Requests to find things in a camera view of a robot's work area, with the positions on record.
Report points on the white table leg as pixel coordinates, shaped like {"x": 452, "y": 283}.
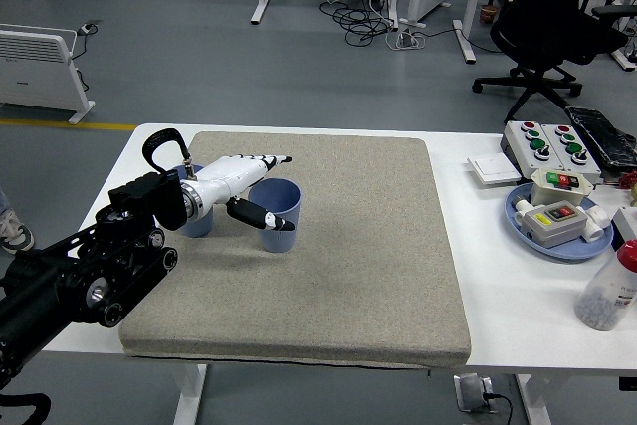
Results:
{"x": 535, "y": 400}
{"x": 189, "y": 395}

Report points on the white floor power strip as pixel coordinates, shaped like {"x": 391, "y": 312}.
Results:
{"x": 407, "y": 40}

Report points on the black office chair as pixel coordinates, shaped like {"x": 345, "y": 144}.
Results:
{"x": 547, "y": 22}

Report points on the clear bottle with red cap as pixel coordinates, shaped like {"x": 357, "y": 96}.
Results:
{"x": 607, "y": 295}

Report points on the white switch box coloured buttons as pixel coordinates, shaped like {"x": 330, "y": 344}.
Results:
{"x": 557, "y": 191}

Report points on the white box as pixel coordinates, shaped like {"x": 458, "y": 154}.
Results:
{"x": 628, "y": 226}

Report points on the grey switch box yellow label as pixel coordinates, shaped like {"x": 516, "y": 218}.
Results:
{"x": 555, "y": 226}

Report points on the black table control panel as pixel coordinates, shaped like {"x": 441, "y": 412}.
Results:
{"x": 628, "y": 383}

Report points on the grey push-button control box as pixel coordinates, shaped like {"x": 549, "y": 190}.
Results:
{"x": 522, "y": 151}
{"x": 577, "y": 158}

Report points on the white pipe fitting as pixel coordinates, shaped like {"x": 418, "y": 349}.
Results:
{"x": 597, "y": 226}
{"x": 522, "y": 208}

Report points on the blue ribbed plastic cup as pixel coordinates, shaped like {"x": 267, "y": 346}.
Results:
{"x": 199, "y": 226}
{"x": 278, "y": 241}

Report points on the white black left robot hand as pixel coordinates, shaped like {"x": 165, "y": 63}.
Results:
{"x": 234, "y": 173}

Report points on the black wrapped keyboard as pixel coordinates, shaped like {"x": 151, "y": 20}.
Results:
{"x": 604, "y": 136}

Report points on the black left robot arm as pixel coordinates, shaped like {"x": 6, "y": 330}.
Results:
{"x": 74, "y": 271}

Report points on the person's shoe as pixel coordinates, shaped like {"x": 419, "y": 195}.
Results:
{"x": 15, "y": 233}

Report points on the small brown basket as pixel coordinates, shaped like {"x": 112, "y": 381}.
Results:
{"x": 488, "y": 15}

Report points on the grey-brown fabric mat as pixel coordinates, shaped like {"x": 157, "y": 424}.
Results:
{"x": 323, "y": 246}

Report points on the white wall switch plate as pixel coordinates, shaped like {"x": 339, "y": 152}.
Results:
{"x": 492, "y": 171}

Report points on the blue round plate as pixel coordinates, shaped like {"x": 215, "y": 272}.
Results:
{"x": 587, "y": 248}

